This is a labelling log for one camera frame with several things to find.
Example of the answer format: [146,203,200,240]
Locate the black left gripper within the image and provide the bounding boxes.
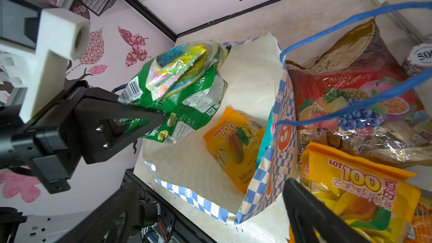
[1,81,165,194]

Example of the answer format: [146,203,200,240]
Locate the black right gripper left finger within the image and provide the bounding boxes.
[58,182,140,243]

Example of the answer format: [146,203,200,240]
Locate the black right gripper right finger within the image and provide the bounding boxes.
[282,178,368,243]

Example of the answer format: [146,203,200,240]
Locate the yellow snack packet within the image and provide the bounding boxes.
[299,142,421,243]

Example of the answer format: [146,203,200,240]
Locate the orange snack packet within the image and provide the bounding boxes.
[405,197,432,243]

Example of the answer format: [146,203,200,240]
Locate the red gold fruit snack bag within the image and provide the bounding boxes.
[286,19,432,168]

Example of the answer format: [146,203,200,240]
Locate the blue checkered paper bag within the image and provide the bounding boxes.
[111,1,432,225]

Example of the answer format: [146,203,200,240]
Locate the teal item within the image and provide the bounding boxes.
[255,108,275,170]

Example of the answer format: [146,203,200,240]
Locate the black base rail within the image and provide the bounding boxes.
[121,168,215,243]

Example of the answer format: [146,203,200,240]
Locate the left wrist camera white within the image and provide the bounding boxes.
[1,0,91,123]

